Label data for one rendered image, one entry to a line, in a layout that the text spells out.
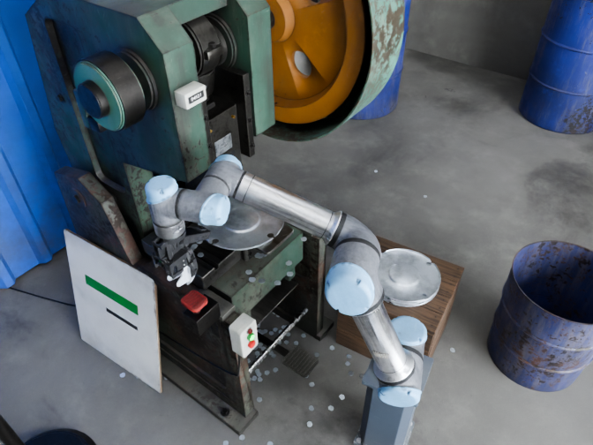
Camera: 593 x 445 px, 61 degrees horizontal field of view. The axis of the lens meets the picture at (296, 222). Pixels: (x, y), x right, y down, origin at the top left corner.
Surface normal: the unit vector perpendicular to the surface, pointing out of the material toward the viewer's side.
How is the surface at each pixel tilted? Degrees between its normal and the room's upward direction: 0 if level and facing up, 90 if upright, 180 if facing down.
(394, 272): 0
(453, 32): 90
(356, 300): 83
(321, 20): 90
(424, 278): 0
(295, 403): 0
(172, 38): 45
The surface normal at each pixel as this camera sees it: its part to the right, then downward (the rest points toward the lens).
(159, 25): 0.56, -0.25
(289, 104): -0.42, -0.54
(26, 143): 0.80, 0.40
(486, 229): -0.01, -0.74
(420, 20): -0.60, 0.54
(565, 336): -0.29, 0.67
